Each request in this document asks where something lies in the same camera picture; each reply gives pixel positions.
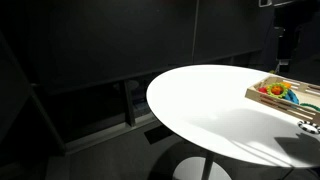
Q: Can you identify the round white table base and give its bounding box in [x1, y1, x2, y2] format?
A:
[172, 156, 233, 180]

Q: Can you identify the dark green beaded ring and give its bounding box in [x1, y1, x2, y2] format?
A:
[299, 102, 320, 113]

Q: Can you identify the wooden slatted crate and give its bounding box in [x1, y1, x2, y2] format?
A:
[244, 75, 320, 126]

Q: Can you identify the lime green toy ring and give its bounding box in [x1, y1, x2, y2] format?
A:
[266, 82, 290, 100]

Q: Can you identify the orange toy ring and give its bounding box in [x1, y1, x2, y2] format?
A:
[270, 81, 293, 96]

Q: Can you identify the black floor plate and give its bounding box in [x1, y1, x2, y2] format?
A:
[143, 124, 175, 145]

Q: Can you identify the black white striped ring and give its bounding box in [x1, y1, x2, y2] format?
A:
[297, 120, 320, 135]

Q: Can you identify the blue toy ring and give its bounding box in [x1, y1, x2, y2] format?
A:
[283, 89, 300, 105]

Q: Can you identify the round white table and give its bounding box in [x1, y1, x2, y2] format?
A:
[29, 49, 268, 156]

